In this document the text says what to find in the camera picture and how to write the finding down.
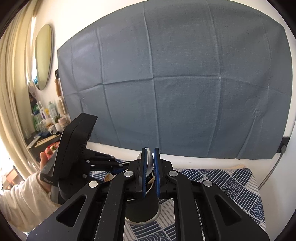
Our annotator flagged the black cylindrical utensil holder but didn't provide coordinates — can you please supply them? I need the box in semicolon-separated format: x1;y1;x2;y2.
125;194;161;225

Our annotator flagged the white ceramic spoon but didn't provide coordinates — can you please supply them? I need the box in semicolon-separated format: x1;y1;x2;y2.
136;147;155;193

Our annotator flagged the white left sleeve forearm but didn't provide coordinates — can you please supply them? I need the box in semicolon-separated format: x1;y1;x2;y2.
1;172;60;232

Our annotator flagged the person's left hand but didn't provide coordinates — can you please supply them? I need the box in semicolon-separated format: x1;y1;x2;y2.
37;152;51;193

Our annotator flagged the red strawberry basket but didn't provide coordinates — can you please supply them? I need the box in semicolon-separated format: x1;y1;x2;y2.
45;142;59;159

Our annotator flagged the blue patterned tablecloth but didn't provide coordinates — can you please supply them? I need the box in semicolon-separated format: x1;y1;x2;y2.
89;157;266;241

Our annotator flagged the green-capped lotion bottle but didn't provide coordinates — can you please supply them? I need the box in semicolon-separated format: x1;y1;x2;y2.
48;101;58;124

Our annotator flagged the grey-blue hanging cloth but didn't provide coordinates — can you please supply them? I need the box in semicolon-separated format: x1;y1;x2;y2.
58;1;292;160

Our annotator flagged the beige curtain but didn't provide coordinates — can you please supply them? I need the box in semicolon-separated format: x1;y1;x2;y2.
1;1;39;178

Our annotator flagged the grey power cable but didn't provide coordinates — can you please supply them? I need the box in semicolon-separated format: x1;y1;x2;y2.
257;144;287;190

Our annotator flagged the oval wall mirror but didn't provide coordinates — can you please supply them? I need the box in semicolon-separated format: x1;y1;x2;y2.
35;24;54;90

